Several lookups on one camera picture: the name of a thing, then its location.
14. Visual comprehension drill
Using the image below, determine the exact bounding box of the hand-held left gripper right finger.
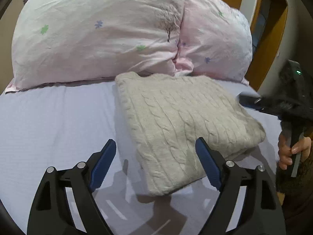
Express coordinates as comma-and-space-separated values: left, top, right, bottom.
195, 137, 286, 235

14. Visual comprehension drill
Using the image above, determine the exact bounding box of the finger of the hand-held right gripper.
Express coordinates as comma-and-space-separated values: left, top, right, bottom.
238, 96, 266, 111

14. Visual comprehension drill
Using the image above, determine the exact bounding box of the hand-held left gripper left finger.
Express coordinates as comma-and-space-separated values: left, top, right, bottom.
27, 139, 117, 235

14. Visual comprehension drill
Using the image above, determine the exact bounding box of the grey cable-knit sweater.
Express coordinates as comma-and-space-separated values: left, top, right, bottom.
114, 71, 266, 197

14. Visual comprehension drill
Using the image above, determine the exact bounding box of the person's right forearm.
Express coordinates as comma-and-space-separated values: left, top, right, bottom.
275, 149, 313, 228

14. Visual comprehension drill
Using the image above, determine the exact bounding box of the person's right hand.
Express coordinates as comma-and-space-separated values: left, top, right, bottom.
278, 133, 311, 170

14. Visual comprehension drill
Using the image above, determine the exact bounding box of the lavender bed sheet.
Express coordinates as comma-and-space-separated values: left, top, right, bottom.
0, 77, 284, 235

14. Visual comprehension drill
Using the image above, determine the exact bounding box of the pink floral pillow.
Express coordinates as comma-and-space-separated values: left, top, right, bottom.
175, 0, 253, 84
5, 0, 185, 94

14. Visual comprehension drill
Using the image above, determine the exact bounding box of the wooden bed frame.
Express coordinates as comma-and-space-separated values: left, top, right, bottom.
220, 0, 289, 91

